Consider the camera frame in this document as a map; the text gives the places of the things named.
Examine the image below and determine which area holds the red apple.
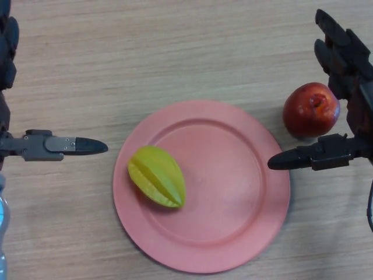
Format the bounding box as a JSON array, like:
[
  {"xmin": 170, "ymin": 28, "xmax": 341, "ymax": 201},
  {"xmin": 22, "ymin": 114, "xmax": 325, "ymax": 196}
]
[{"xmin": 282, "ymin": 82, "xmax": 341, "ymax": 138}]

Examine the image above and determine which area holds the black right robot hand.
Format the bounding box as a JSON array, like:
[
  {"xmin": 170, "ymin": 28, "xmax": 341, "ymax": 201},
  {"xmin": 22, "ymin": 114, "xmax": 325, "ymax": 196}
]
[{"xmin": 267, "ymin": 9, "xmax": 373, "ymax": 172}]

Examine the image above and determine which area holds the yellow starfruit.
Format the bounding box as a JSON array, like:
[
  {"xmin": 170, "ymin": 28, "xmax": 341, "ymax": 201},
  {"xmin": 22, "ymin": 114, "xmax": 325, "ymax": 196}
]
[{"xmin": 127, "ymin": 145, "xmax": 187, "ymax": 209}]

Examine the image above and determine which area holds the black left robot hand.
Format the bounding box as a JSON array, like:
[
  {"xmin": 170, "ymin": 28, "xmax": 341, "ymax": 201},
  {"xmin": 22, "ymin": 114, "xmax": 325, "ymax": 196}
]
[{"xmin": 0, "ymin": 0, "xmax": 109, "ymax": 170}]

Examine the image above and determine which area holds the pink round plate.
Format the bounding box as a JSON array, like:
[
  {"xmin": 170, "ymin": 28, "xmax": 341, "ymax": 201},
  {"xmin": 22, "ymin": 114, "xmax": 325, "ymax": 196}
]
[{"xmin": 112, "ymin": 100, "xmax": 291, "ymax": 274}]

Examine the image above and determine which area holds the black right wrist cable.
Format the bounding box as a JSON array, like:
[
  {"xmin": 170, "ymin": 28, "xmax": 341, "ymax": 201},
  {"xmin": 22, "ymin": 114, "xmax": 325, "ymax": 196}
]
[{"xmin": 367, "ymin": 180, "xmax": 373, "ymax": 233}]

